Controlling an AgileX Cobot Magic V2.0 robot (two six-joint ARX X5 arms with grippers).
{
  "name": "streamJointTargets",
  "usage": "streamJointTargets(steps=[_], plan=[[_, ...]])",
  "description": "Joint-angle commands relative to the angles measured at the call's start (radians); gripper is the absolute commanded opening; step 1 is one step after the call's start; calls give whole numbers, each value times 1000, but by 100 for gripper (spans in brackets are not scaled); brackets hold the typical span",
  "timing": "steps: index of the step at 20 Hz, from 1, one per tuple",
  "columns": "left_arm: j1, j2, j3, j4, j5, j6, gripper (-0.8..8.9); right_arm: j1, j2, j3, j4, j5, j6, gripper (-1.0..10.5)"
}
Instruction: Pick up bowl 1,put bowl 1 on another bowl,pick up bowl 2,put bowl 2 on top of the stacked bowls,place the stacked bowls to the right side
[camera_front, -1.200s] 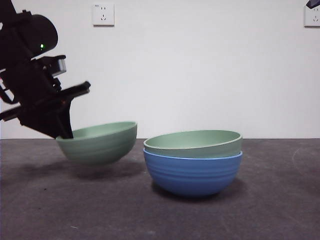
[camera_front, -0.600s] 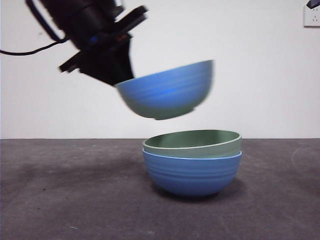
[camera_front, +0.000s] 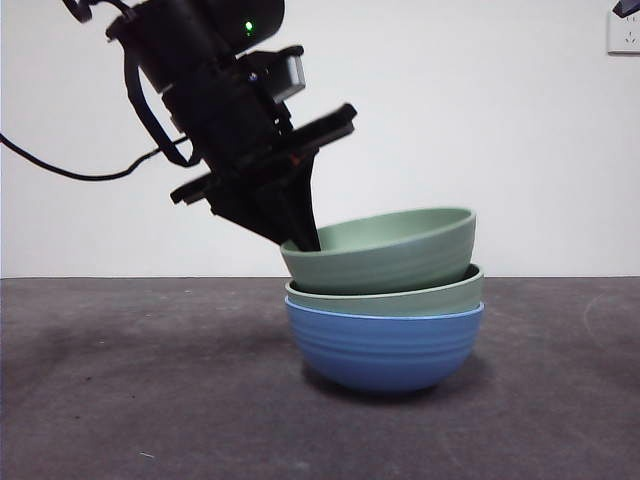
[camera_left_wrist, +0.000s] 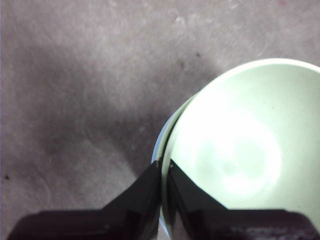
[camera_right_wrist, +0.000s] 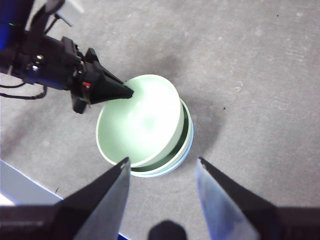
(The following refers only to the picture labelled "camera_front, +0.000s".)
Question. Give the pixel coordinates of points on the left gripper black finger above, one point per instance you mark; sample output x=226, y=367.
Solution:
x=250, y=212
x=300, y=205

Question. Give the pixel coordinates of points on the green ribbed bowl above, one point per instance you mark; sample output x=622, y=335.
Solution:
x=380, y=255
x=400, y=302

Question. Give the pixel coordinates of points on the blue ribbed bowl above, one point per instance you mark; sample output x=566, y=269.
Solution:
x=385, y=350

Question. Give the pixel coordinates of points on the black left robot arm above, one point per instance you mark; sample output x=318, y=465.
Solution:
x=200, y=30

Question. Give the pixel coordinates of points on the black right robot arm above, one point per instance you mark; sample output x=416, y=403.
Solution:
x=629, y=9

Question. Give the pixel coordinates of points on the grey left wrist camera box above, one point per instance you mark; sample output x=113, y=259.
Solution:
x=292, y=75

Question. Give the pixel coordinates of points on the white wall socket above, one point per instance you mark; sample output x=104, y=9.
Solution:
x=625, y=37

